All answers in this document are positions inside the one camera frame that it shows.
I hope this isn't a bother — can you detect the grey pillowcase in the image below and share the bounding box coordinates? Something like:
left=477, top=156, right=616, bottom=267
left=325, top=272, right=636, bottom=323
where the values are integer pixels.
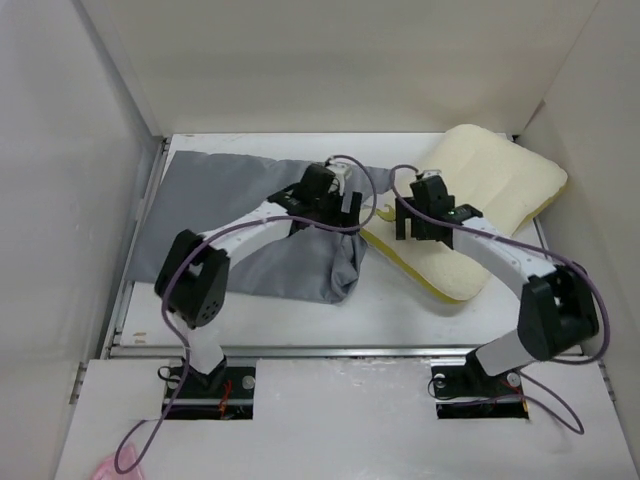
left=127, top=151, right=367, bottom=304

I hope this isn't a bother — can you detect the pink cloth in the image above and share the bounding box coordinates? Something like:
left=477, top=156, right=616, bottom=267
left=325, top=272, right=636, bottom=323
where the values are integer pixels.
left=91, top=443, right=145, bottom=480

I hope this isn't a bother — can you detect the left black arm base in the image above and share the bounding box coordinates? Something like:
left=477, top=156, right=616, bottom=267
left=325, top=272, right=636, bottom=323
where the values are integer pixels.
left=157, top=360, right=256, bottom=421

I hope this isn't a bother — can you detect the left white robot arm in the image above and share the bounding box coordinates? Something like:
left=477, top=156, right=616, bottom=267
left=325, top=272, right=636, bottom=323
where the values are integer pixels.
left=154, top=158, right=362, bottom=397

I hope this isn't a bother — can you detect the cream yellow pillow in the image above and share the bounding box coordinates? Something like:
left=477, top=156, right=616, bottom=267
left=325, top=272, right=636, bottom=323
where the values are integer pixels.
left=360, top=123, right=569, bottom=305

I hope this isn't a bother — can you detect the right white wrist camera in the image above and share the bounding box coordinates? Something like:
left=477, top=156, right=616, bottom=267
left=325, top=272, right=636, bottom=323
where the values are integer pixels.
left=416, top=169, right=442, bottom=180

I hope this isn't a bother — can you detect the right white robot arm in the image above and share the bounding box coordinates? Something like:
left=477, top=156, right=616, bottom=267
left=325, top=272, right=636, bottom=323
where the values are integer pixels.
left=395, top=173, right=600, bottom=394

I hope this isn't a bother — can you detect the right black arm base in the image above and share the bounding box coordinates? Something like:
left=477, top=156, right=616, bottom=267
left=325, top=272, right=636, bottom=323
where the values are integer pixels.
left=427, top=357, right=529, bottom=420

